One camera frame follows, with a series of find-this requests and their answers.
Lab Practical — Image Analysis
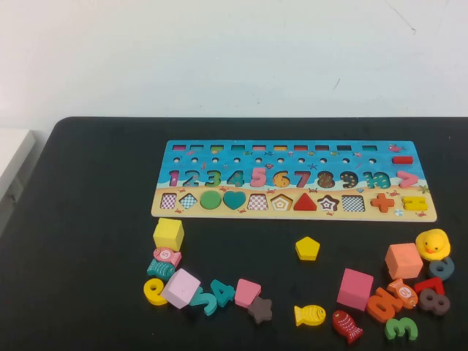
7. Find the yellow pentagon piece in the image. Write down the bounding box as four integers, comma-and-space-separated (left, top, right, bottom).
295, 236, 321, 261

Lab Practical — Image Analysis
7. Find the blue wooden puzzle board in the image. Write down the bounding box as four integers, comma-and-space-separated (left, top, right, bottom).
151, 140, 438, 223

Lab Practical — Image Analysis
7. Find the teal heart piece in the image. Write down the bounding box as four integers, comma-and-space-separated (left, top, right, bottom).
222, 190, 247, 211

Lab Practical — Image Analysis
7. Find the green circle piece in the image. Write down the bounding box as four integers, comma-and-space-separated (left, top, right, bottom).
199, 190, 222, 213

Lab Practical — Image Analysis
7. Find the red triangle piece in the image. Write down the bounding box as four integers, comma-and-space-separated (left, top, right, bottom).
292, 192, 318, 212

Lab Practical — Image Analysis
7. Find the teal number four piece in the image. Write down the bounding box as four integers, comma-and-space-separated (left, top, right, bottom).
210, 279, 236, 308

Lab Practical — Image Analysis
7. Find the pink trapezoid piece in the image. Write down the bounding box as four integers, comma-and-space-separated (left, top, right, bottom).
234, 278, 263, 308

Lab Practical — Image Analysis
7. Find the teal number two piece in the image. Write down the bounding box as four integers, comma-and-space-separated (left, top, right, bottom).
188, 287, 219, 317

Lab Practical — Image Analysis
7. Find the brown star piece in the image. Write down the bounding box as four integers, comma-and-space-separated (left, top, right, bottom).
246, 295, 273, 325

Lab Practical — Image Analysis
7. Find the yellow number six piece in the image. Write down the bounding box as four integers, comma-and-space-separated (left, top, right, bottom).
143, 278, 169, 307

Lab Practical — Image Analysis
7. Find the orange plus sign piece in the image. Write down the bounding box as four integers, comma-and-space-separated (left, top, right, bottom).
370, 192, 396, 214

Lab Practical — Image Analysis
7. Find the pink greater-than sign piece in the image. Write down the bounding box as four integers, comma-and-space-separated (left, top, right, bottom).
397, 170, 420, 189

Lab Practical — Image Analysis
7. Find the yellow equals sign piece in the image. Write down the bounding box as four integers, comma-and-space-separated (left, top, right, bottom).
401, 196, 428, 211

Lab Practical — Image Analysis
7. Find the orange number ten piece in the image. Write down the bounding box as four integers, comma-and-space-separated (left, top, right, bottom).
366, 287, 398, 323

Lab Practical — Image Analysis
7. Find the grey-blue number nine piece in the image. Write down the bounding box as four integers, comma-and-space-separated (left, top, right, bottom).
428, 257, 456, 282

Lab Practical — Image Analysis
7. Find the red number seven piece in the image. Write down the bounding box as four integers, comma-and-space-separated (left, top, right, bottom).
413, 276, 446, 297

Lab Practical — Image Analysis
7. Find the green number three piece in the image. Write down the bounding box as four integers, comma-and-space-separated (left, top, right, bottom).
385, 317, 419, 342

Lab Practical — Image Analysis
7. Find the brown number eight piece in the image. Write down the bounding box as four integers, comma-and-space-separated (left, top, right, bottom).
418, 288, 451, 316

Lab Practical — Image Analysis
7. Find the yellow wooden cube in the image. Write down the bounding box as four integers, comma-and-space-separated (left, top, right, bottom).
152, 217, 184, 252

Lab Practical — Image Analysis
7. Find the pink fish number five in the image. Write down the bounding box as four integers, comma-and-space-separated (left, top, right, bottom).
152, 246, 183, 268

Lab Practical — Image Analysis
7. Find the teal wooden fish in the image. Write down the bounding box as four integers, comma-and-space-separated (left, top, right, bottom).
146, 258, 176, 282

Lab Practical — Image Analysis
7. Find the light pink wooden cube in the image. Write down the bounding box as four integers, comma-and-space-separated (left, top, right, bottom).
160, 268, 202, 310

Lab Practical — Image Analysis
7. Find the yellow wooden fish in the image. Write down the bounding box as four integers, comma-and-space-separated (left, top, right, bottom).
293, 304, 327, 328

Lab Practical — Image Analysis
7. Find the hot pink wooden cube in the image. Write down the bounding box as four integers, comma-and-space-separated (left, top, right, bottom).
336, 268, 374, 312

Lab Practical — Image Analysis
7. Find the red wooden fish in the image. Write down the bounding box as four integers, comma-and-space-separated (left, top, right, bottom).
331, 309, 364, 345

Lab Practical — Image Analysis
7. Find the salmon wooden cube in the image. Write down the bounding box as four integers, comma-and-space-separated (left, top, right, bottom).
384, 242, 425, 281

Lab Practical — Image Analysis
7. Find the orange fish number ten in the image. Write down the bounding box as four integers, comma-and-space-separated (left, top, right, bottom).
386, 278, 419, 309

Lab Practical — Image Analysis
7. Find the yellow rubber duck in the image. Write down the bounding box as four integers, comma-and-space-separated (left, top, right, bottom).
415, 228, 452, 262

